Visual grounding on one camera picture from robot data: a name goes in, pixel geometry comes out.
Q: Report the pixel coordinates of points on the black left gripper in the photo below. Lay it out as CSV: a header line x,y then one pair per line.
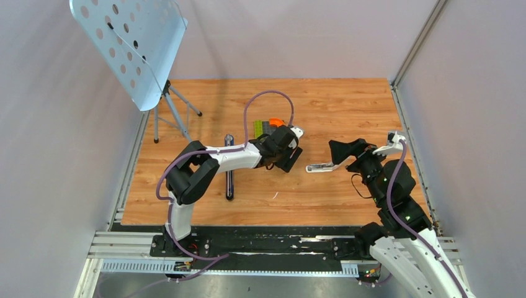
x,y
286,164

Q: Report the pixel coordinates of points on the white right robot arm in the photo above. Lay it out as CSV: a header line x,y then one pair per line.
x,y
402,222

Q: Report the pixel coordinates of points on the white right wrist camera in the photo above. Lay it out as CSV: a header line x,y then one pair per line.
x,y
393,143

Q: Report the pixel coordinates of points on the blue black stapler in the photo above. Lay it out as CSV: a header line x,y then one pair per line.
x,y
229,141

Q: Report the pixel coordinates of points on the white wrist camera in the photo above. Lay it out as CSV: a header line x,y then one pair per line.
x,y
298,133
393,143

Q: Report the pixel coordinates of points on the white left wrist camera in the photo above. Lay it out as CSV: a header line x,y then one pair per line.
x,y
298,133

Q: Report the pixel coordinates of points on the light blue music stand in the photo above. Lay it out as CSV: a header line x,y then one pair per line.
x,y
139,41

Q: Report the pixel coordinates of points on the green building brick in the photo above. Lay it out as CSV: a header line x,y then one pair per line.
x,y
258,128

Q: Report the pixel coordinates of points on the orange curved brick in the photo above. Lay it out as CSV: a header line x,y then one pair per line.
x,y
275,122

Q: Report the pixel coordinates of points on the white stapler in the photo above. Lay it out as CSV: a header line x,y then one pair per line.
x,y
323,167

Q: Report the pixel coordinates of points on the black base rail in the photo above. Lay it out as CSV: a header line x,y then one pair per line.
x,y
327,251

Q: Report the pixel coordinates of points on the grey building baseplate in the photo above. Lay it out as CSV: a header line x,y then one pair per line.
x,y
268,130

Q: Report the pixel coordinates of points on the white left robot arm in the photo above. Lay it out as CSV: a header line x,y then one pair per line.
x,y
188,177

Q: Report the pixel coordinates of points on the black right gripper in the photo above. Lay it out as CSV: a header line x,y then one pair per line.
x,y
340,150

